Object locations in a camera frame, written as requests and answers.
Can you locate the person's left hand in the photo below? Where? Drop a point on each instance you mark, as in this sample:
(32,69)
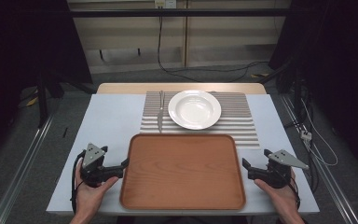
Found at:
(88,199)

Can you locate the striped grey placemat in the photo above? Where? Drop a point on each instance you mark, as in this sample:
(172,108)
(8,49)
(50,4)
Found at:
(239,124)

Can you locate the silver metal fork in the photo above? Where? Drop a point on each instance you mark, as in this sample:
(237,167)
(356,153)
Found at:
(160,115)

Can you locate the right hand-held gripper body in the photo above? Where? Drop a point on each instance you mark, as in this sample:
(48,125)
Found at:
(278,174)

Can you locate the black horizontal bar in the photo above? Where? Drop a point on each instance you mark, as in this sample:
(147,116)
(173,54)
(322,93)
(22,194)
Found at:
(180,12)

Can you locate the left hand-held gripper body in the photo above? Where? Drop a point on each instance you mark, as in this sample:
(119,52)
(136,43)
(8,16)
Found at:
(93,161)

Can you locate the white round plate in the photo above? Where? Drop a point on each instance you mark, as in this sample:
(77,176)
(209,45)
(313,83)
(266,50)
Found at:
(194,109)

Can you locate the dark curtain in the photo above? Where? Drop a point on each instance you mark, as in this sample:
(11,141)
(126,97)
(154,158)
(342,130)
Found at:
(18,46)
(338,46)

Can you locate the black metal stand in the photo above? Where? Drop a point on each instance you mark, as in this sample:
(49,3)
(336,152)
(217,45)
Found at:
(42,102)

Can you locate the white plug connector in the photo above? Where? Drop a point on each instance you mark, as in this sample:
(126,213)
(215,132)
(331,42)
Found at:
(305,135)

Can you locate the white wall socket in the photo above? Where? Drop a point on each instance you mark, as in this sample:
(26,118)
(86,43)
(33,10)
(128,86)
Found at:
(165,3)

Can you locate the white table cover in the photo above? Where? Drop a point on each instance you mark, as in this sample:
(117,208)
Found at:
(112,121)

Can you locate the yellow floor tape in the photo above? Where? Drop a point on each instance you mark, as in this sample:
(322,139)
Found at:
(32,101)

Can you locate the person's right hand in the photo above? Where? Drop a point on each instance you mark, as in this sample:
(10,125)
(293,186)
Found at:
(284,199)

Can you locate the metal floor rail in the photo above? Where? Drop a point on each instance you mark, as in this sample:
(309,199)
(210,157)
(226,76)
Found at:
(21,174)
(332,183)

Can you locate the brown wooden tray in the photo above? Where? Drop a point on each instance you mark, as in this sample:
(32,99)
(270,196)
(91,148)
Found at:
(183,172)

